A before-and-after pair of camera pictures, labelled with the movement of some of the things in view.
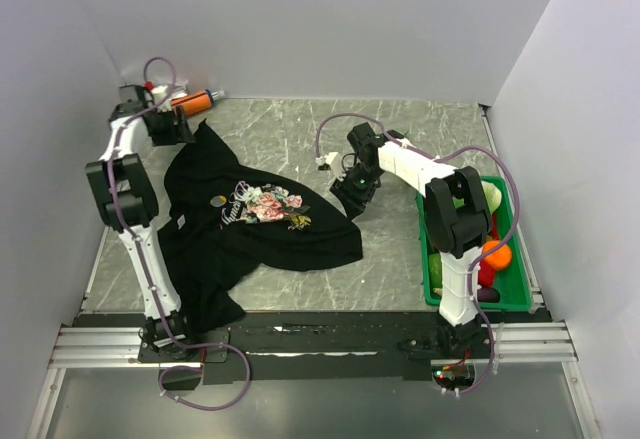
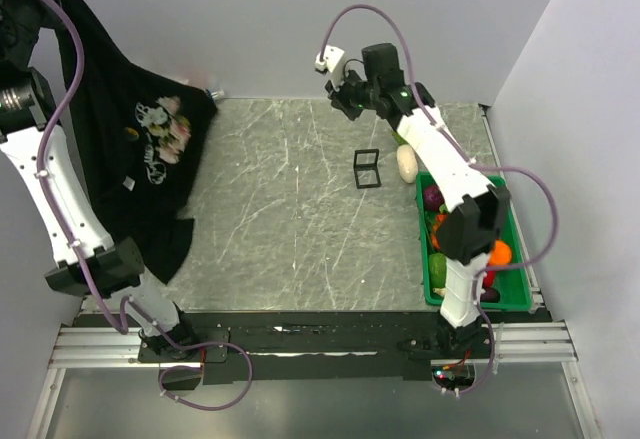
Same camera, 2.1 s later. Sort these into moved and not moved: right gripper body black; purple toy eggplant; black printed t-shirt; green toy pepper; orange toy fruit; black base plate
Moved: black printed t-shirt; right gripper body black
Not moved: black base plate; purple toy eggplant; green toy pepper; orange toy fruit
